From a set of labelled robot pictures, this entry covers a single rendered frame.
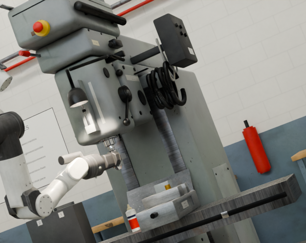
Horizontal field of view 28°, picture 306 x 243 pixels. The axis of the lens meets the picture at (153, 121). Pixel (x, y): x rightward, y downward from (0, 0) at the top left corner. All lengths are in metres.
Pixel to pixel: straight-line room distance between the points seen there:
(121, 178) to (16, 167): 0.92
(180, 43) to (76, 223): 0.86
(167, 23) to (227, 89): 4.05
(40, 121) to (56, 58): 5.02
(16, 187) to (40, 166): 5.43
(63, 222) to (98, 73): 0.63
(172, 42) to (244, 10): 4.10
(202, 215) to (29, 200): 0.63
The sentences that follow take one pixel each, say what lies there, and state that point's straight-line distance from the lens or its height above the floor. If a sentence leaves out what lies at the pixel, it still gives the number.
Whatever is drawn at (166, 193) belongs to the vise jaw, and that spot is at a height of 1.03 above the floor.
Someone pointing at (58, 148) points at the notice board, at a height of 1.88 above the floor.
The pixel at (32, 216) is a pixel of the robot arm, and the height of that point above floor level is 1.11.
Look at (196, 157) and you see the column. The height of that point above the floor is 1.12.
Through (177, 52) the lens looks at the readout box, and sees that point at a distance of 2.54.
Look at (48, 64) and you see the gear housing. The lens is 2.40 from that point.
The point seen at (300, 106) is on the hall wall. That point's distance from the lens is 6.45.
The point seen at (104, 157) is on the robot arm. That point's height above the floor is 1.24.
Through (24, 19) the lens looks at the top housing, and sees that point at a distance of 2.36.
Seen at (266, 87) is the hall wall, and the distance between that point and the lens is 6.50.
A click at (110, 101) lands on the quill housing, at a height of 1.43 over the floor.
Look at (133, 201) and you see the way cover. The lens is 2.78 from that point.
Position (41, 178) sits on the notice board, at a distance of 7.43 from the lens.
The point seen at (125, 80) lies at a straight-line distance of 2.51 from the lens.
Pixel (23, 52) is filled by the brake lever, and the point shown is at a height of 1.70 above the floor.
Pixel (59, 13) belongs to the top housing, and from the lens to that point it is 2.29.
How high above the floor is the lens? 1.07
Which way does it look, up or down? 6 degrees up
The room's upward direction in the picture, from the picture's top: 21 degrees counter-clockwise
